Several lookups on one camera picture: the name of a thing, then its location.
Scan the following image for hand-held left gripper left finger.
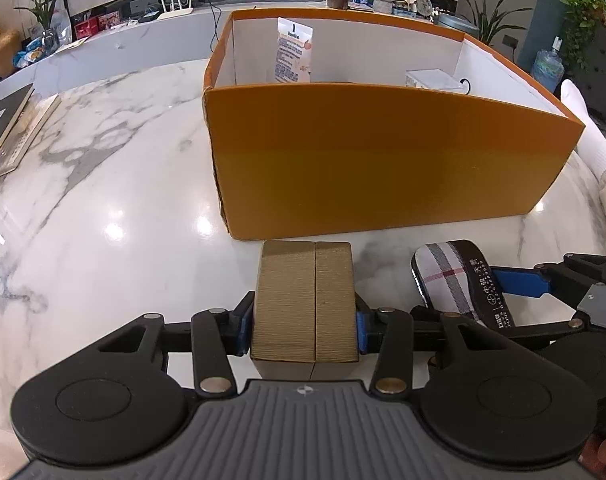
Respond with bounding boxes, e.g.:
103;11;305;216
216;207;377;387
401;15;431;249
98;292;256;394

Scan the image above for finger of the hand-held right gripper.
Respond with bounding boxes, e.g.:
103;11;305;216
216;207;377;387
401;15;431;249
503;316;591;350
488;254;606;311

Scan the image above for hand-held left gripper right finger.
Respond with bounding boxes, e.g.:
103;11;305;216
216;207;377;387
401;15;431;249
354;300;528;395

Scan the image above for brown cardboard box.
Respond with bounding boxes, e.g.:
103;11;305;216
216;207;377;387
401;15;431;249
250;240;360;381

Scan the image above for plaid glasses case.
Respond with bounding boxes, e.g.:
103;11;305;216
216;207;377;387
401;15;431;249
410;240;518;330

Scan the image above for large orange cardboard box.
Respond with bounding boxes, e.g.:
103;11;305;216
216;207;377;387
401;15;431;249
202;7;588;241

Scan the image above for blue water bottle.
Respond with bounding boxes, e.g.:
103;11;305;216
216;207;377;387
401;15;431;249
532;36;564;94

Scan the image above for dark cabinet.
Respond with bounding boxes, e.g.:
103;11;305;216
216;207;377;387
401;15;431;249
578;25;606;137

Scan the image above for grey round tin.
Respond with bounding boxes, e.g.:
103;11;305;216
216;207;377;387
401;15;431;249
435;12;478;36

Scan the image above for leafy green plant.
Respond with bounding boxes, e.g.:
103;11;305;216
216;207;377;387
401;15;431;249
555;0;606;72

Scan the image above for long-leaf potted plant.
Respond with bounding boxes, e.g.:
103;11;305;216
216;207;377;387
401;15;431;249
453;0;514;49

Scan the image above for white printed packet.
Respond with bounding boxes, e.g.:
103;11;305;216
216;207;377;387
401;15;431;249
273;17;315;84

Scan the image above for stack of books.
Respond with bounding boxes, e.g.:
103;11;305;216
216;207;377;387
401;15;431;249
0;82;63;184

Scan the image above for white router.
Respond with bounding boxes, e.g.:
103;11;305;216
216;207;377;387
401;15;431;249
155;0;197;21

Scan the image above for red gift boxes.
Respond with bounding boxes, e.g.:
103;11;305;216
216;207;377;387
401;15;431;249
73;10;123;39

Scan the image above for blue snack packets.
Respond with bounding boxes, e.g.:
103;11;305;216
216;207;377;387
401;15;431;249
13;37;59;68

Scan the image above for gold vase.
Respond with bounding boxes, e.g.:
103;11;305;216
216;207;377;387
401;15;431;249
0;27;23;79

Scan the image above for potted grass plant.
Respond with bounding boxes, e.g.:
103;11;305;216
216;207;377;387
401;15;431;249
16;0;71;47

